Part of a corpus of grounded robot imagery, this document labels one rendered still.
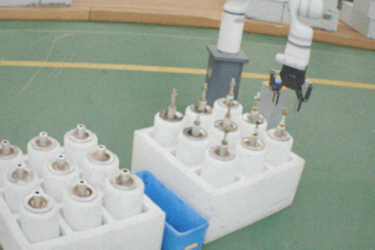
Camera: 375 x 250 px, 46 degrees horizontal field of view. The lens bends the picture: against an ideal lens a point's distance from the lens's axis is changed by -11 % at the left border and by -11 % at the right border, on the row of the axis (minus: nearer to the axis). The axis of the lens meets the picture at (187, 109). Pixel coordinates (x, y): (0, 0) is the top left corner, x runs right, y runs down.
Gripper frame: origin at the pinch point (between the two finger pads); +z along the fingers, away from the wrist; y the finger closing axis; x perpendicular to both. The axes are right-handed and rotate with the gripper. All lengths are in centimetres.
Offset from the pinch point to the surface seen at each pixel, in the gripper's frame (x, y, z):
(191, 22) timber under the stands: -161, 115, 32
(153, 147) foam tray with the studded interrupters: 20.5, 31.4, 18.0
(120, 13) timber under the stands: -130, 154, 29
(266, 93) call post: -20.5, 12.9, 7.3
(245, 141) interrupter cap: 11.0, 7.0, 10.3
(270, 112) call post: -19.0, 9.3, 12.7
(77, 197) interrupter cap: 64, 26, 10
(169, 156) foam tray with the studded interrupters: 22.0, 24.8, 17.6
